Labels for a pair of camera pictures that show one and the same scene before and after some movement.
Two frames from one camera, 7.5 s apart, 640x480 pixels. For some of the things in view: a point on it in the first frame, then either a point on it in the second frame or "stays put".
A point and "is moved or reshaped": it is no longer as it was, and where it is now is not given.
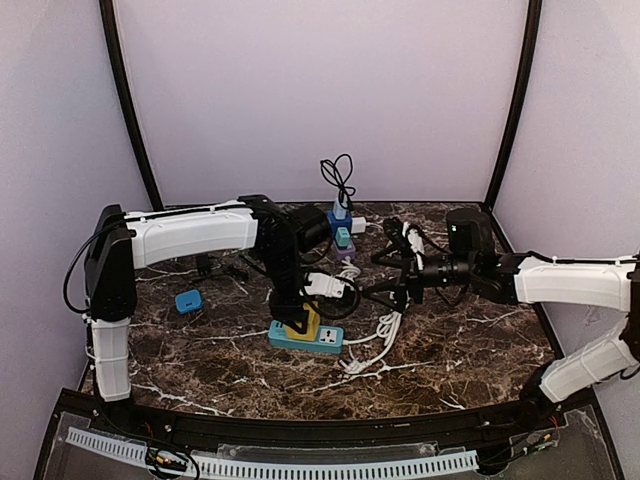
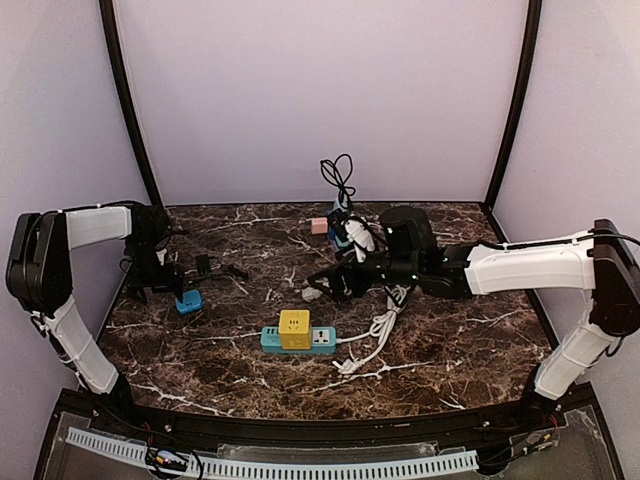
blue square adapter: [189, 302] stays put
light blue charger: [338, 211] stays put
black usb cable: [337, 174] stays put
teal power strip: [330, 342] is moved or reshaped
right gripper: [411, 279] → [347, 279]
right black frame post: [524, 83] stays put
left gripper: [286, 308] → [154, 279]
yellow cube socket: [314, 322] is moved or reshaped
